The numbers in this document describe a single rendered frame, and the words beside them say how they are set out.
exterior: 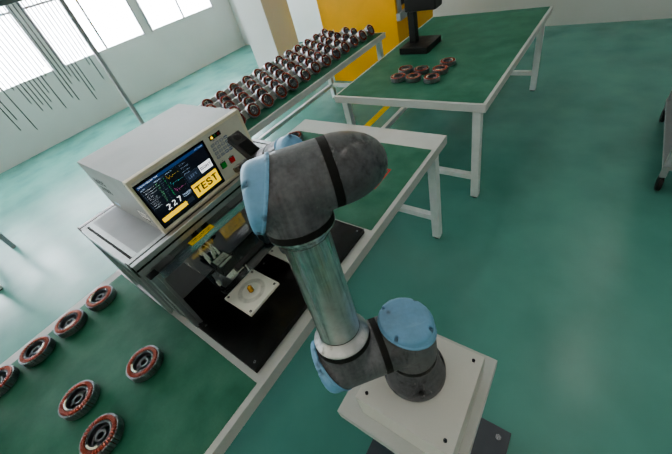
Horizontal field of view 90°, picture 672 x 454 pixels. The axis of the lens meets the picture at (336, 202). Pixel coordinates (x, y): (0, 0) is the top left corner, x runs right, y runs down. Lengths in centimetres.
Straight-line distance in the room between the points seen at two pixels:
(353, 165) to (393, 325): 38
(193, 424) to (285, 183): 89
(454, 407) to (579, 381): 110
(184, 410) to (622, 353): 179
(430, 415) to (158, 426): 78
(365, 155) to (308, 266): 20
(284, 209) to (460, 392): 63
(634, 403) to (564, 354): 27
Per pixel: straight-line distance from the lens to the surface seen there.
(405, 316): 75
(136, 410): 135
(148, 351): 140
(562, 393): 191
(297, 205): 48
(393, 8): 439
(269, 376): 116
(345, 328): 67
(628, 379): 202
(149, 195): 113
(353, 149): 49
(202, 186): 121
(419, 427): 90
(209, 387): 123
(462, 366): 95
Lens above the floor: 172
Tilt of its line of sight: 39 degrees down
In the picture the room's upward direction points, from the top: 17 degrees counter-clockwise
